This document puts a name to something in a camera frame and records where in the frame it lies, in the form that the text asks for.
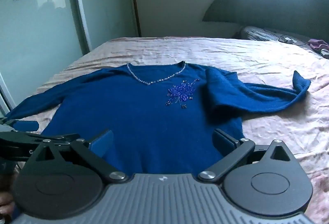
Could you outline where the person's left hand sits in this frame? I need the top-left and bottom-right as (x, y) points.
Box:
(0, 192), (16, 217)

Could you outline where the patterned pillow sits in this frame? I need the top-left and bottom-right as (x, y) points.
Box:
(240, 25), (329, 47)

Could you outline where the bed with pink sheet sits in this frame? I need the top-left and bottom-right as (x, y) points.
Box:
(15, 37), (329, 224)

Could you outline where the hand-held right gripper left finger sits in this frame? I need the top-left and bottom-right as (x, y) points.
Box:
(33, 129), (128, 184)

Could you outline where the blue beaded sweater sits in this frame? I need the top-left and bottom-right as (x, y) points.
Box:
(5, 61), (312, 173)

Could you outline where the dark curved headboard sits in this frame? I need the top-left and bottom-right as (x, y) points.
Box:
(202, 0), (329, 46)

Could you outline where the flower-print glass wardrobe door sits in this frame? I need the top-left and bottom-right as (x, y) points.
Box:
(0, 0), (91, 121)
(72, 0), (141, 53)

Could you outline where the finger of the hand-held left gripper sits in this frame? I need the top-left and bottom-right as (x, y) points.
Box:
(0, 131), (81, 149)
(0, 117), (40, 132)

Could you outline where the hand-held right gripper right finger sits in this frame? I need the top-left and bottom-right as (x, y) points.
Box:
(197, 128), (297, 184)

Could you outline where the purple cloth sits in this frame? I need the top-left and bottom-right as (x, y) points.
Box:
(307, 39), (329, 51)

